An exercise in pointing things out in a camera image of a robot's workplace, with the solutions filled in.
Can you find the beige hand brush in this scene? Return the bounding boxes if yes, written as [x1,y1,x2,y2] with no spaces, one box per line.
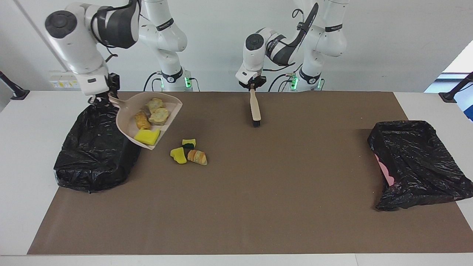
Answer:
[249,88,262,128]

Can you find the beige plastic dustpan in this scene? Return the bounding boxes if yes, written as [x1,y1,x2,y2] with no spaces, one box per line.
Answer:
[107,92,183,150]

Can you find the toy croissant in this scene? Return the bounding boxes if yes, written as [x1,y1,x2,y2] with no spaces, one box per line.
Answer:
[134,111,151,130]
[187,149,208,166]

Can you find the pale bread piece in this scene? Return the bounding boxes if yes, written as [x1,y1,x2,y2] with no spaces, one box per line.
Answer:
[146,97,164,113]

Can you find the brown bread roll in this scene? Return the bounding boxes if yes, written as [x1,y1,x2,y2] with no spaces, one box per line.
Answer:
[149,108,170,126]

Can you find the yellow sponge piece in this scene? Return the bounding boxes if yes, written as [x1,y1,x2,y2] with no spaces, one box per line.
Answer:
[170,147,187,164]
[134,128,161,145]

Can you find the black trash bag bin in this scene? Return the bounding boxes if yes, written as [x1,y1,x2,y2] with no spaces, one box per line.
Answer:
[367,120,473,212]
[54,102,143,193]

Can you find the pink plastic bin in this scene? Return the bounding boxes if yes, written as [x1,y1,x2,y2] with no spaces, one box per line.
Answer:
[375,154,395,187]

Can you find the brown table mat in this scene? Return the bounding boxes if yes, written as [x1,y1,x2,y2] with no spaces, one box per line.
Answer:
[27,91,473,255]

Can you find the bright window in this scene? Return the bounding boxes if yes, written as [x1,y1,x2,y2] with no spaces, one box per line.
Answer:
[424,40,473,122]

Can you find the black left base cable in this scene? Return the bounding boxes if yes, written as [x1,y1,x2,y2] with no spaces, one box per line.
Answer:
[268,63,305,92]

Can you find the black base cable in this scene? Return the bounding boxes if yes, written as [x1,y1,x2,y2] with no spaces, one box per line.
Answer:
[143,72,163,92]
[268,63,305,92]

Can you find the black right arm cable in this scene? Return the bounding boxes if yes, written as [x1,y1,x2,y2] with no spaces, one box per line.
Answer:
[91,0,143,63]

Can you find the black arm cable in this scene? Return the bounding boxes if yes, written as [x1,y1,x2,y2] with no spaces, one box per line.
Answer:
[91,0,143,63]
[262,8,309,72]

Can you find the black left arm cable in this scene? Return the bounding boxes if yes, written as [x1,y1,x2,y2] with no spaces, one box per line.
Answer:
[262,8,309,72]

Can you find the black right base cable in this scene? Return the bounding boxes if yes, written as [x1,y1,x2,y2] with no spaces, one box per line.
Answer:
[143,72,163,92]

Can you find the white wall power outlet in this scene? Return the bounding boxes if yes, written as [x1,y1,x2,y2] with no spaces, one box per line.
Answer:
[48,71,84,89]

